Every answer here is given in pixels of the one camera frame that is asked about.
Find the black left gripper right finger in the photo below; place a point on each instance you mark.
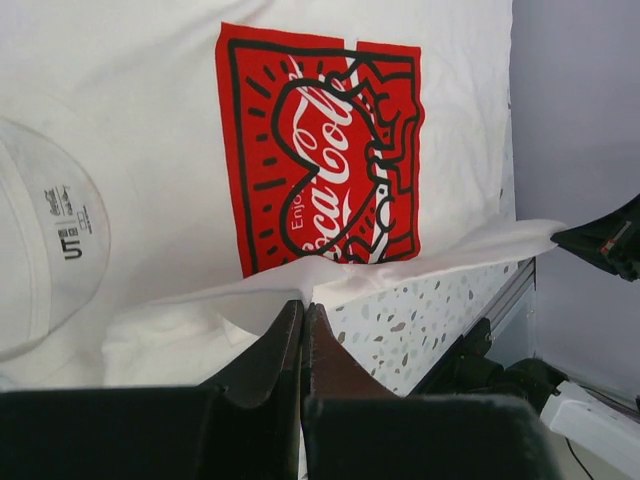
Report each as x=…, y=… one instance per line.
x=468, y=418

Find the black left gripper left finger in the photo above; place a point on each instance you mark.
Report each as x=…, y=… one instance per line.
x=241, y=423

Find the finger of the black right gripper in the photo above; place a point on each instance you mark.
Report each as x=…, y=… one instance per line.
x=610, y=243

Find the white Coca-Cola t-shirt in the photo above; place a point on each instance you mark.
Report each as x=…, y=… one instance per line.
x=172, y=172

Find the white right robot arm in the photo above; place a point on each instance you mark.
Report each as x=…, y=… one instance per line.
x=568, y=409

